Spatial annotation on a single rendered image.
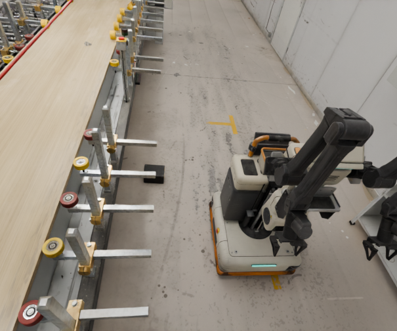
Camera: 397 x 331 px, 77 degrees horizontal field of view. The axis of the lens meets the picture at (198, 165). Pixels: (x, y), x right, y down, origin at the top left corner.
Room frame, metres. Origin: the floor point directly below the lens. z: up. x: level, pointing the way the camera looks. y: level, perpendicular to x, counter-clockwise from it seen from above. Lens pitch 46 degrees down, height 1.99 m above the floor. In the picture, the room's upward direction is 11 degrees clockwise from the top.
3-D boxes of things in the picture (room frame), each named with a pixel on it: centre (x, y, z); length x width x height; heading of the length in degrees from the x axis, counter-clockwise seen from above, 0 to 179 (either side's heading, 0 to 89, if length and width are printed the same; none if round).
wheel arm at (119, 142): (1.19, 0.51, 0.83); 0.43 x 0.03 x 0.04; 102
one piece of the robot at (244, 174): (1.22, -0.52, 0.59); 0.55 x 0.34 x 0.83; 101
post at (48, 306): (0.16, 0.36, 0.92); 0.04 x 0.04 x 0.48; 12
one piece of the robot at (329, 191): (0.85, -0.59, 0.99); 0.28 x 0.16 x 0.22; 101
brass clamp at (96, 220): (0.67, 0.47, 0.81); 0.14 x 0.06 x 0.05; 12
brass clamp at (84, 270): (0.43, 0.42, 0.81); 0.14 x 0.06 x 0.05; 12
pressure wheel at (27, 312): (0.17, 0.50, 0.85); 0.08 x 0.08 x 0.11
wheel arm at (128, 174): (0.95, 0.46, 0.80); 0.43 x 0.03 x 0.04; 102
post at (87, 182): (0.65, 0.47, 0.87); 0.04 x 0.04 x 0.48; 12
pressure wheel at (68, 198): (0.66, 0.60, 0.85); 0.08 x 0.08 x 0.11
